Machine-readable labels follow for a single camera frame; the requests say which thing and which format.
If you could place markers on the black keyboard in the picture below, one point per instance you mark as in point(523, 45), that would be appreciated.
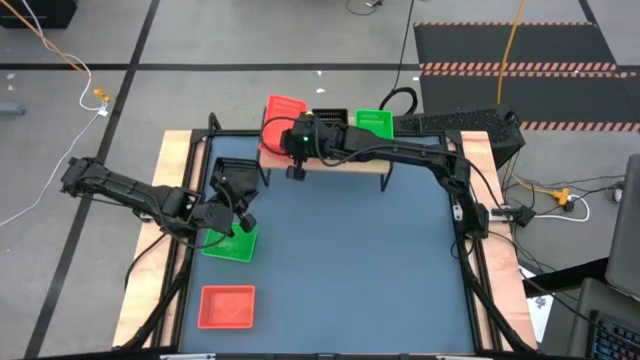
point(617, 340)

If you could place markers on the white paper sheet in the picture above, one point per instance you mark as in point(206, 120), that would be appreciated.
point(542, 320)

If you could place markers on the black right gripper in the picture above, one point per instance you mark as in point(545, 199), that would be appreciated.
point(312, 145)

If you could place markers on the dark grey desk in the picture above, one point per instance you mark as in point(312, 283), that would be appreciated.
point(595, 295)

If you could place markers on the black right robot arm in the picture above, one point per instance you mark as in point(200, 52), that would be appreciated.
point(425, 157)

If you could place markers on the grey monitor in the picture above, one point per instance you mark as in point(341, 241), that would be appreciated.
point(625, 235)

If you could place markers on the black plastic basket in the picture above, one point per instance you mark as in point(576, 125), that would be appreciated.
point(330, 117)
point(247, 172)

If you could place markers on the black perforated computer case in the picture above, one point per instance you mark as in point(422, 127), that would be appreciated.
point(465, 121)

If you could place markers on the black box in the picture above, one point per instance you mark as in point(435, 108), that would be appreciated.
point(40, 12)

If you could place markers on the black hazard-striped floor mat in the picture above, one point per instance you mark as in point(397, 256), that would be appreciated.
point(550, 45)

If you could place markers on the yellow plug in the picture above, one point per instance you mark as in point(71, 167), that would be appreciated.
point(562, 196)

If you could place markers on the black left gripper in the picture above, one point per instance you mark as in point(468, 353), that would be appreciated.
point(215, 217)

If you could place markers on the blue table mat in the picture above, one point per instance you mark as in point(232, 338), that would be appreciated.
point(350, 260)

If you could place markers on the silver metal bracket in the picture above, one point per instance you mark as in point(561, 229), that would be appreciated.
point(458, 211)

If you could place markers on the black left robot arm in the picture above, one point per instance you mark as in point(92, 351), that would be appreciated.
point(125, 187)

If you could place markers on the black power adapter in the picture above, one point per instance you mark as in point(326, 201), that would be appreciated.
point(524, 215)

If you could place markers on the green plastic basket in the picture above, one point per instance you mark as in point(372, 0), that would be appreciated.
point(240, 247)
point(372, 121)

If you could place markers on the small grey block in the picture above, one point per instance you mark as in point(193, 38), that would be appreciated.
point(11, 109)

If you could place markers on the wooden shelf with black legs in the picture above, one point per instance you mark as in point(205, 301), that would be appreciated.
point(350, 167)

